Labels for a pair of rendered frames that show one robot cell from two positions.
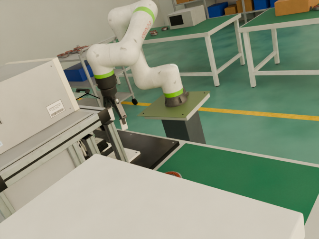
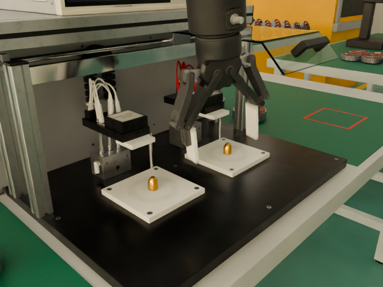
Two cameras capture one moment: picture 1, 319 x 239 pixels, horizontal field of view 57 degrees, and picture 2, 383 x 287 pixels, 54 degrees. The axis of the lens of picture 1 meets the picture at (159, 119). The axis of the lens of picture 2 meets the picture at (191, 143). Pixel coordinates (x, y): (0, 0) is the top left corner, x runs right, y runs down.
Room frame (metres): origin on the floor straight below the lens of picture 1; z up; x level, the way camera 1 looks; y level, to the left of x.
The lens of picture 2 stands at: (1.24, -0.43, 1.17)
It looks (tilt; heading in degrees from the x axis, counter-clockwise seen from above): 23 degrees down; 86
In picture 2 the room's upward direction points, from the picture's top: straight up
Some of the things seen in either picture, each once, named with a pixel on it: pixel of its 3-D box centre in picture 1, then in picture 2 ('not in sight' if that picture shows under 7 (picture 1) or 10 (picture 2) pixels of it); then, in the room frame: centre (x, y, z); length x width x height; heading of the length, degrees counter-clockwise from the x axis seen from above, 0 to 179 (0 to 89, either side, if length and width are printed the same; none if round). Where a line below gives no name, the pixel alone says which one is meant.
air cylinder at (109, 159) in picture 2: not in sight; (110, 160); (1.11, 0.35, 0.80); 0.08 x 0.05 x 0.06; 42
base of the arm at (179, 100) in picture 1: (177, 94); not in sight; (1.79, -0.16, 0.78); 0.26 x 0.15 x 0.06; 151
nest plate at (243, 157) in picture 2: not in sight; (227, 155); (1.39, 0.40, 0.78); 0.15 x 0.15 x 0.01; 42
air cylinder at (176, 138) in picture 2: not in sight; (185, 132); (1.29, 0.51, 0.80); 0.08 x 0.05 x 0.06; 42
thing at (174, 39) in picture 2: not in sight; (175, 36); (1.27, 0.53, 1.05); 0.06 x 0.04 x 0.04; 42
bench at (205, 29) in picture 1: (169, 54); not in sight; (4.73, -0.47, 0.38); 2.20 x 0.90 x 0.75; 42
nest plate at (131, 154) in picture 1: (118, 158); (153, 191); (1.21, 0.24, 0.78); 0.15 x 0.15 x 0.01; 42
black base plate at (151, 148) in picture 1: (102, 158); (188, 175); (1.29, 0.33, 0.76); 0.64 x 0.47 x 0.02; 42
